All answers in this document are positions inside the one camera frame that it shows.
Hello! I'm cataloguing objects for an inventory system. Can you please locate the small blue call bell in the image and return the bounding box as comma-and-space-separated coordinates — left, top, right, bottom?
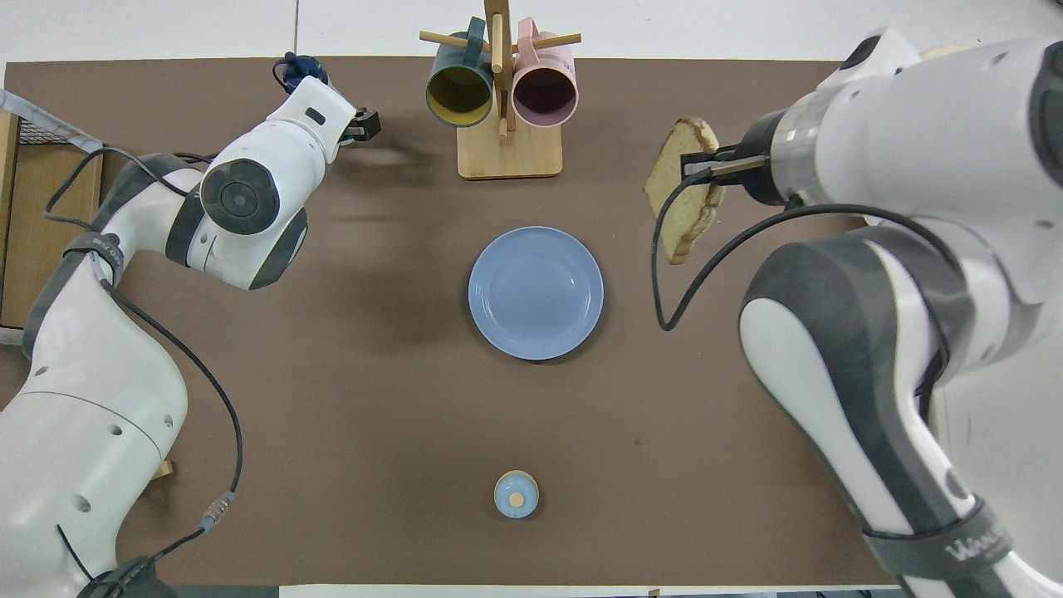
493, 470, 540, 519

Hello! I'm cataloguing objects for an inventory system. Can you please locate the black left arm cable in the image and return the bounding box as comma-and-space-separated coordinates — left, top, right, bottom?
43, 147, 244, 534

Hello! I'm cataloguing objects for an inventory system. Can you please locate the pink mug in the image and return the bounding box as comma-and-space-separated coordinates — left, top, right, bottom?
511, 18, 579, 129

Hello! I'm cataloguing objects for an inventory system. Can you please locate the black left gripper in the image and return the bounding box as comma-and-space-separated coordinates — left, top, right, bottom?
342, 110, 383, 147

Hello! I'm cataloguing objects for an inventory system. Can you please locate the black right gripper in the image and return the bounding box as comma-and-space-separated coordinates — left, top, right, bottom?
681, 112, 791, 206

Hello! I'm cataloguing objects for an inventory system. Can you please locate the blue round plate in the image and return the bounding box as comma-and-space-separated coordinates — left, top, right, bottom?
468, 226, 605, 361

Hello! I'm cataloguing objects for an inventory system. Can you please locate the wood and wire shelf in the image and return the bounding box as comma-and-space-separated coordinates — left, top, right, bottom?
0, 87, 105, 333

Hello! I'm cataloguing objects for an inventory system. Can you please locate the brown table mat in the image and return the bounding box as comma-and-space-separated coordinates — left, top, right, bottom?
0, 56, 939, 586

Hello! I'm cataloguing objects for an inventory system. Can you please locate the toasted bread slice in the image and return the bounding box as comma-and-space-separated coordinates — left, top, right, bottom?
644, 117, 725, 266

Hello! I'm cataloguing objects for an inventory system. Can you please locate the seasoning bottle with blue cap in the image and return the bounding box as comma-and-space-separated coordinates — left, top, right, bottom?
274, 53, 331, 95

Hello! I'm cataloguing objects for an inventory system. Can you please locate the wooden mug rack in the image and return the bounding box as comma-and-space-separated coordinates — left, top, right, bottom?
419, 0, 582, 180

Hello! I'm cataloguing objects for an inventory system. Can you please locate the teal mug with yellow inside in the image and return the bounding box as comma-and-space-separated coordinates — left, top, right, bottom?
425, 17, 496, 129

